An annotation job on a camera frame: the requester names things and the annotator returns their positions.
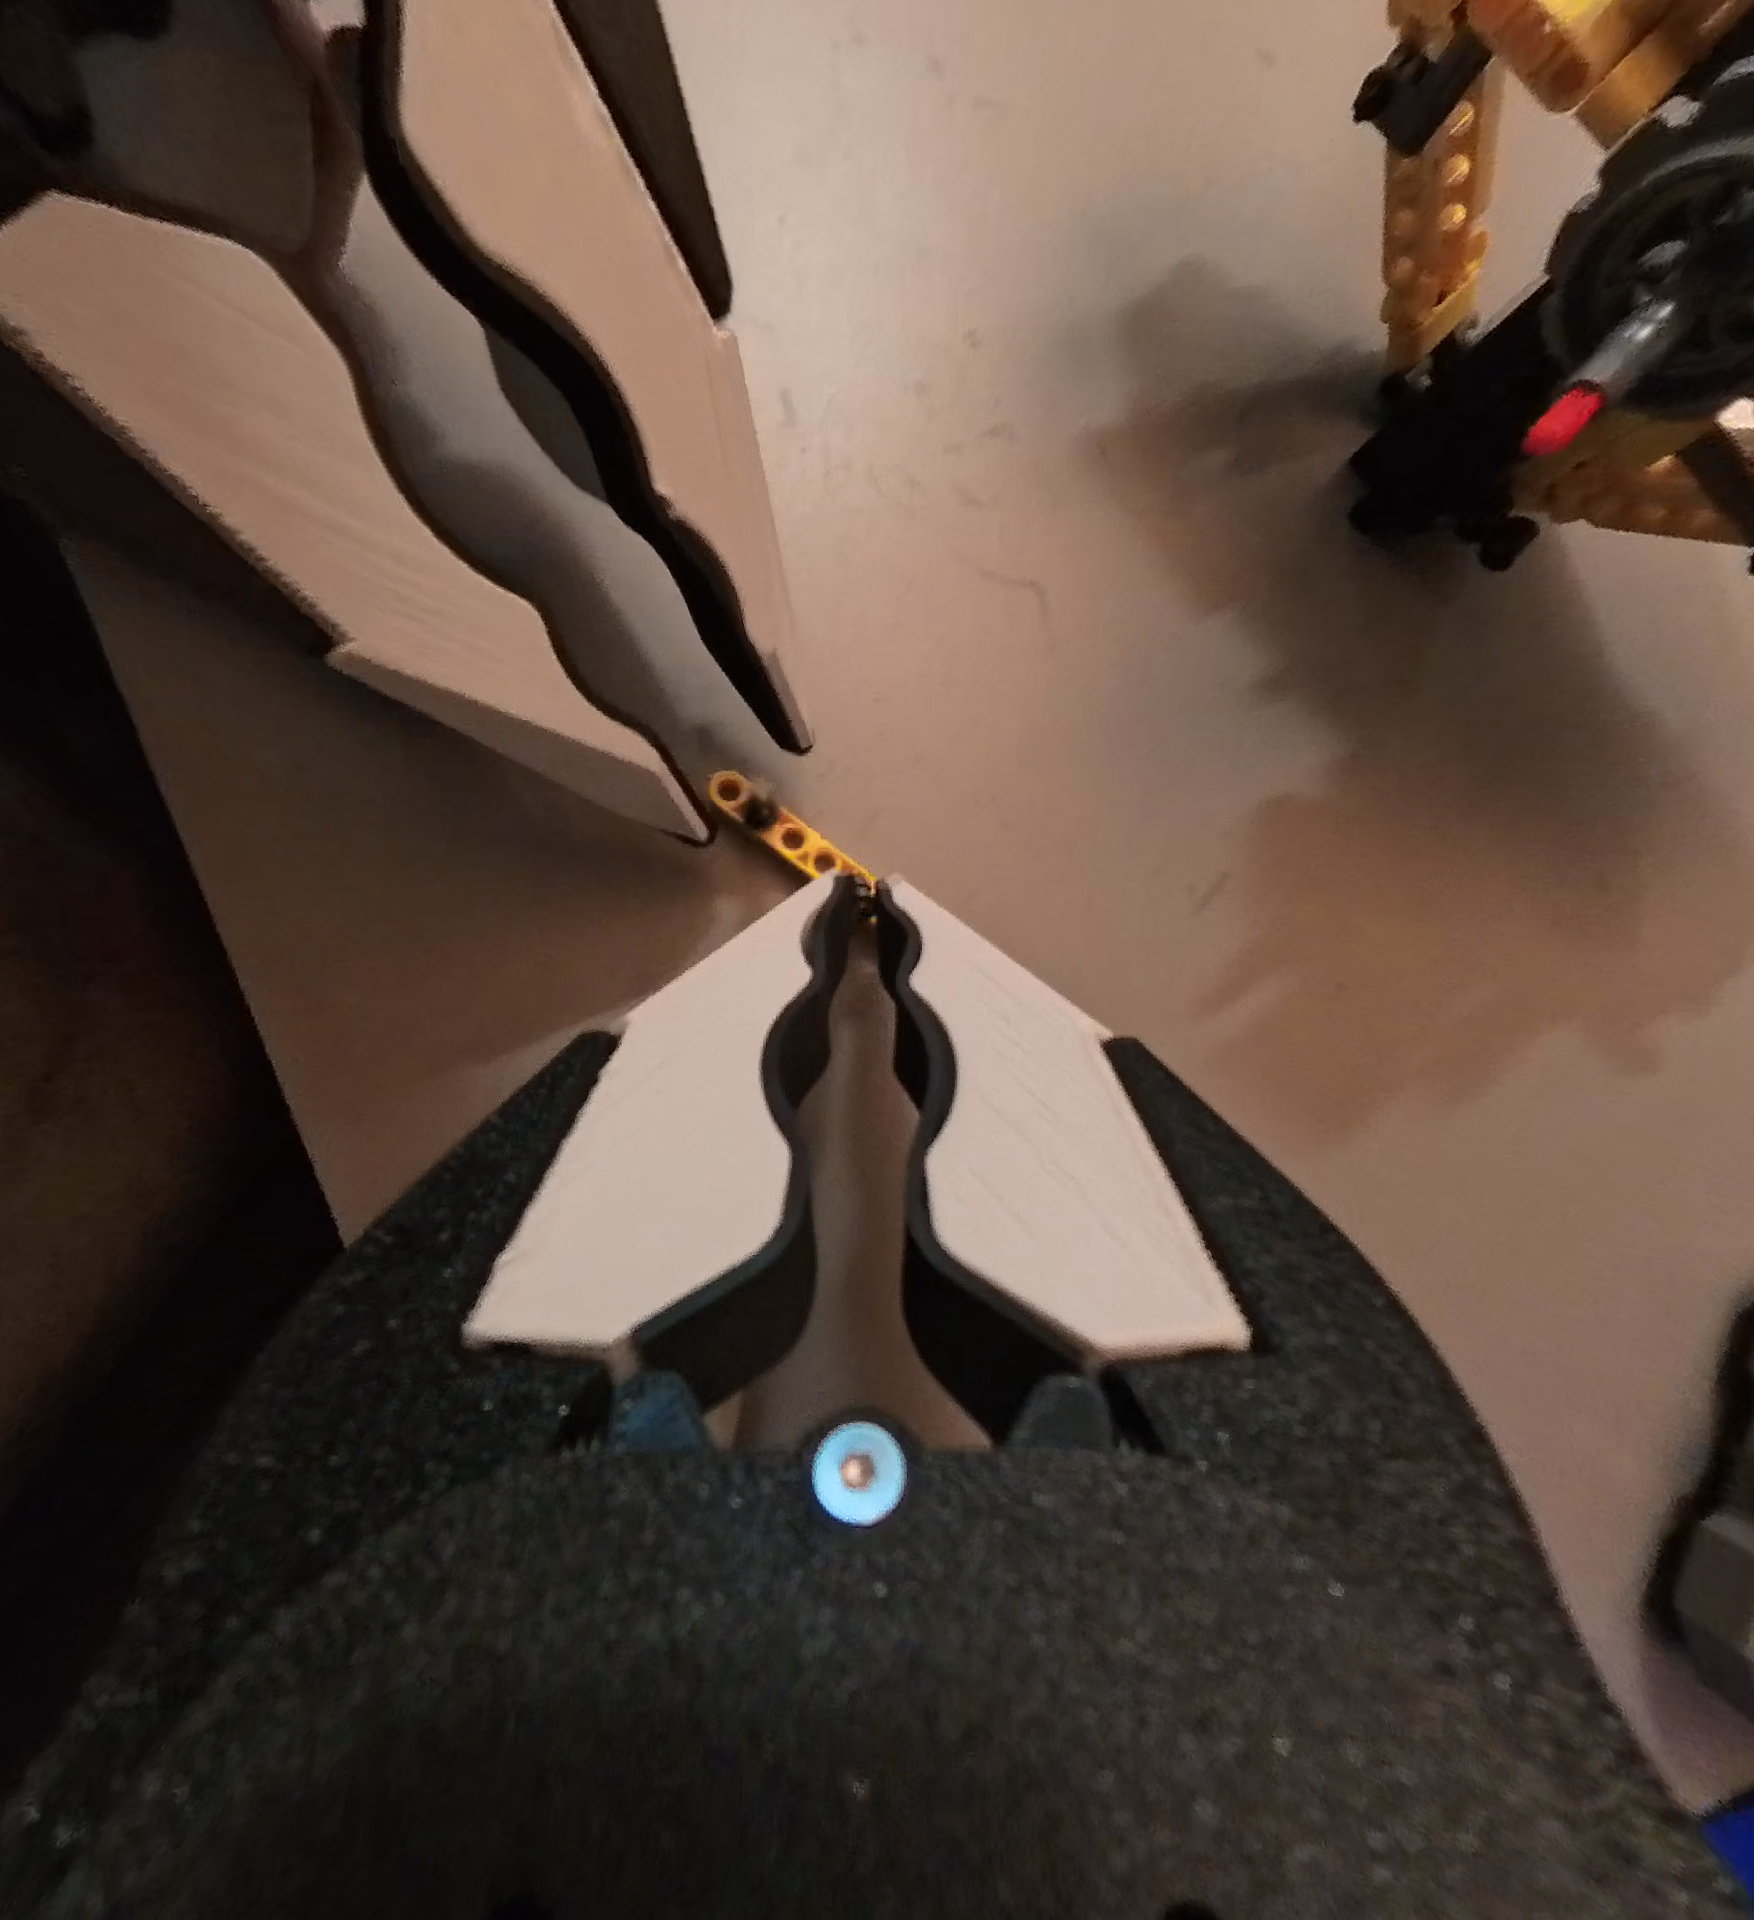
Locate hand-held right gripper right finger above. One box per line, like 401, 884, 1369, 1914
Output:
871, 872, 1254, 1397

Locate yellow and black toy vehicle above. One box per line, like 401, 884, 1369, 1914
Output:
1347, 0, 1754, 578

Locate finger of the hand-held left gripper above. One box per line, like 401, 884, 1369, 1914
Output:
363, 0, 816, 753
0, 0, 717, 845

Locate yellow toy beam with holes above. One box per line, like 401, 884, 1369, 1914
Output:
708, 768, 881, 889

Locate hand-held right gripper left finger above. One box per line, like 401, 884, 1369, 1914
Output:
462, 872, 858, 1389

